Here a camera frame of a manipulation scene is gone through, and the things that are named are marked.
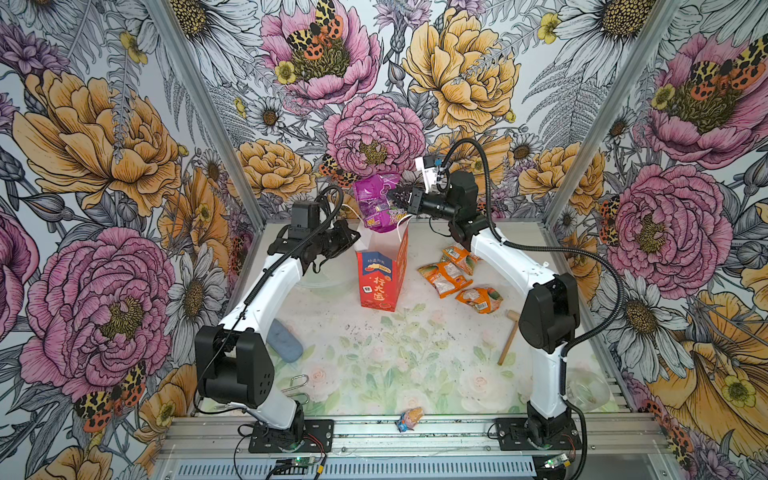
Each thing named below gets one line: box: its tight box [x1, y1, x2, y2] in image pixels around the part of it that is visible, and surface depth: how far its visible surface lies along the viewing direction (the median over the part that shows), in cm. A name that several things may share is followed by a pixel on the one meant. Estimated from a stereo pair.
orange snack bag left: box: [417, 262, 474, 299], surface depth 104 cm
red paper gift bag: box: [354, 216, 412, 312], surface depth 85 cm
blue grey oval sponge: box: [266, 318, 303, 363], surface depth 89 cm
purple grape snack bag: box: [354, 174, 408, 233], surface depth 79 cm
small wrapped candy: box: [394, 407, 424, 433], surface depth 76 cm
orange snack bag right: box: [455, 287, 503, 314], surface depth 93 cm
